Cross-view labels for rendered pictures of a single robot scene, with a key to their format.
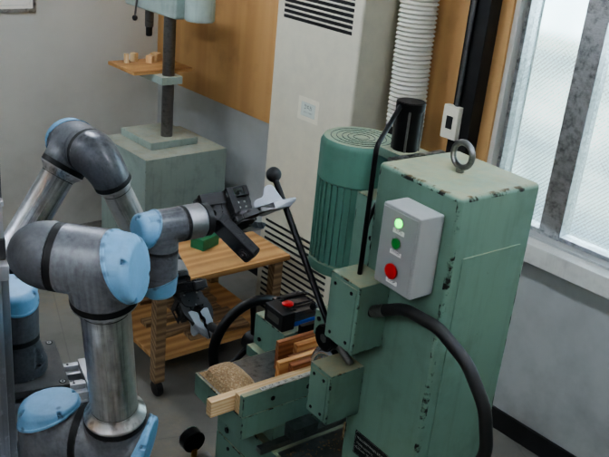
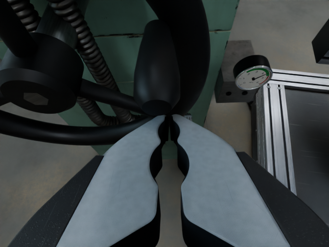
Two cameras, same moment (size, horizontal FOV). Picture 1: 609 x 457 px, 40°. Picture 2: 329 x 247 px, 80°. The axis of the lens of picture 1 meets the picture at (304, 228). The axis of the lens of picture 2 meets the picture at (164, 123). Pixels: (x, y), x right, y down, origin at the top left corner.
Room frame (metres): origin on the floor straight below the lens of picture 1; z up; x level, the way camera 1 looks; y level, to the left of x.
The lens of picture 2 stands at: (2.04, 0.27, 0.94)
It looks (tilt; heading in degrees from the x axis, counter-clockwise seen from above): 62 degrees down; 223
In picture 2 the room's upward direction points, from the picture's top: 5 degrees counter-clockwise
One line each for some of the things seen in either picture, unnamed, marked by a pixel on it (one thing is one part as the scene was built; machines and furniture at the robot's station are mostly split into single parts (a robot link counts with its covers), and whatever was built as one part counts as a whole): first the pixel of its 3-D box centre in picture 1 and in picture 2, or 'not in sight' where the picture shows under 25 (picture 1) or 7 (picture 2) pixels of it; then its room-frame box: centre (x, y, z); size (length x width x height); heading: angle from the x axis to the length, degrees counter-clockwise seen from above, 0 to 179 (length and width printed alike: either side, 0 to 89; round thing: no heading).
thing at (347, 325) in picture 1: (355, 308); not in sight; (1.48, -0.12, 1.22); 0.09 x 0.08 x 0.15; 39
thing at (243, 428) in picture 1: (307, 363); not in sight; (1.84, -0.04, 0.87); 0.61 x 0.30 x 0.06; 129
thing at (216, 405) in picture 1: (308, 374); not in sight; (1.70, -0.04, 0.92); 0.55 x 0.02 x 0.04; 129
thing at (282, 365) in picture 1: (316, 359); not in sight; (1.76, -0.06, 0.93); 0.24 x 0.01 x 0.06; 129
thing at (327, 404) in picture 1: (333, 387); not in sight; (1.50, -0.10, 1.02); 0.09 x 0.07 x 0.12; 129
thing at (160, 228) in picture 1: (160, 228); not in sight; (1.57, 0.30, 1.32); 0.11 x 0.08 x 0.09; 129
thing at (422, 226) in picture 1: (408, 247); not in sight; (1.41, -0.19, 1.40); 0.10 x 0.06 x 0.16; 39
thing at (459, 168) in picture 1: (462, 156); not in sight; (1.52, -0.28, 1.55); 0.06 x 0.02 x 0.07; 39
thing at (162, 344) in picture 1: (188, 286); not in sight; (3.25, 0.48, 0.32); 0.66 x 0.57 x 0.64; 130
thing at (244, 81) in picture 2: (192, 442); (249, 74); (1.75, 0.23, 0.65); 0.06 x 0.04 x 0.08; 129
